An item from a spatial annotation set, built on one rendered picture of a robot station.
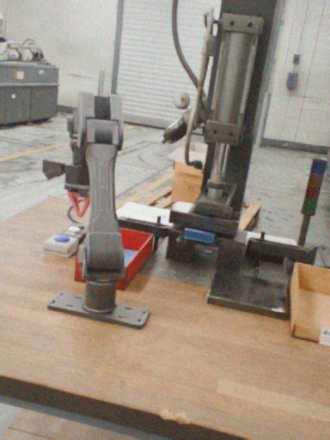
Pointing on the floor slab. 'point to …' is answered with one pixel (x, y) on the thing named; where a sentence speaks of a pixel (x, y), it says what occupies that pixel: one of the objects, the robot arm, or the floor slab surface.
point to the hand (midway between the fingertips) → (80, 214)
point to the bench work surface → (144, 357)
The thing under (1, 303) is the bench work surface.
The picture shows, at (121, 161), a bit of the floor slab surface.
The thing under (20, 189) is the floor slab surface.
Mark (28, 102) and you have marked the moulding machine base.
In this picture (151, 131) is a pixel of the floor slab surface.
